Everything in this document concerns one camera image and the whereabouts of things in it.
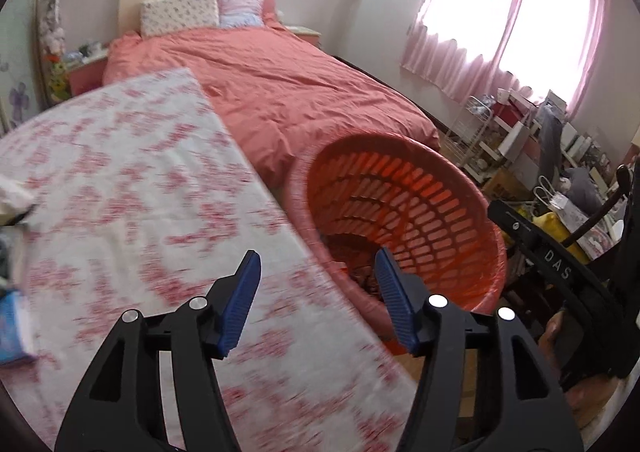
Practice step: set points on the person's right hand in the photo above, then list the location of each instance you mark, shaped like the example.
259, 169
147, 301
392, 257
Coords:
595, 399

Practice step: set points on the floral glass sliding wardrobe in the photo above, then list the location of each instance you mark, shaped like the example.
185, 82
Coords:
17, 82

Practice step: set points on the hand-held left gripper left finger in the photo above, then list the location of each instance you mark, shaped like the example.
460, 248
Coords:
240, 302

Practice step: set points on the white floral pillow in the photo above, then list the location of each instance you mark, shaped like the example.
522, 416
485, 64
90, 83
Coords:
180, 12

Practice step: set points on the orange plastic laundry basket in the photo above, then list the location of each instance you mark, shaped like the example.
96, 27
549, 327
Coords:
450, 212

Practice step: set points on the blue box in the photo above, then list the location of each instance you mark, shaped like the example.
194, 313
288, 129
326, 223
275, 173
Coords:
15, 332

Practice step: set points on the pink nightstand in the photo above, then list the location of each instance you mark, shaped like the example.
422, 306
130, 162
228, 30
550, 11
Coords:
85, 77
305, 34

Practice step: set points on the red box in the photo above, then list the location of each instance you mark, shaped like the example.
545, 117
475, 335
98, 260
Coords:
510, 114

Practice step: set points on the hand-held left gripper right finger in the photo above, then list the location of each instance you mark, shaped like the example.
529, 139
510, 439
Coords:
395, 302

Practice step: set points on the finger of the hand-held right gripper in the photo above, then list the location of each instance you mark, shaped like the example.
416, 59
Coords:
512, 222

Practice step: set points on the white paper bag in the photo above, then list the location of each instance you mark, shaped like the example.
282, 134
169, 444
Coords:
555, 202

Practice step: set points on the cardboard box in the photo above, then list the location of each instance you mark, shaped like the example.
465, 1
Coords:
505, 187

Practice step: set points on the green and yellow plush toy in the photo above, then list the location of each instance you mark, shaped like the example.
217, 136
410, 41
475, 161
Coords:
59, 79

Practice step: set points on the grey cushion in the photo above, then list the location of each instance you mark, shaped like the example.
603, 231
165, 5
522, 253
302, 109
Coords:
582, 182

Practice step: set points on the dark wooden chair frame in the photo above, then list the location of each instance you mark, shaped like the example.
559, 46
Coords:
595, 222

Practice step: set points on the pink and blue striped pillow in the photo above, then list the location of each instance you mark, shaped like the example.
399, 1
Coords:
240, 9

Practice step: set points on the dark grey hanging garment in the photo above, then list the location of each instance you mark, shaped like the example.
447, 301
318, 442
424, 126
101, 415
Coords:
550, 142

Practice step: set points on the pink curtain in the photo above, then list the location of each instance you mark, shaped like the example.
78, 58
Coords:
450, 57
595, 32

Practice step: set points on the red floral tablecloth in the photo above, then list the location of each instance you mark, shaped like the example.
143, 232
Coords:
150, 182

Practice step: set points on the bed with red duvet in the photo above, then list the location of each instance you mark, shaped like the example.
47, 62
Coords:
300, 82

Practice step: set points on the yellow bag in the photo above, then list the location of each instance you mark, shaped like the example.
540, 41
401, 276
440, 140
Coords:
550, 227

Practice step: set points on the hanging plush toys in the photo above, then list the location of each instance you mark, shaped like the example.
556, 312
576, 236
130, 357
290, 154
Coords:
54, 27

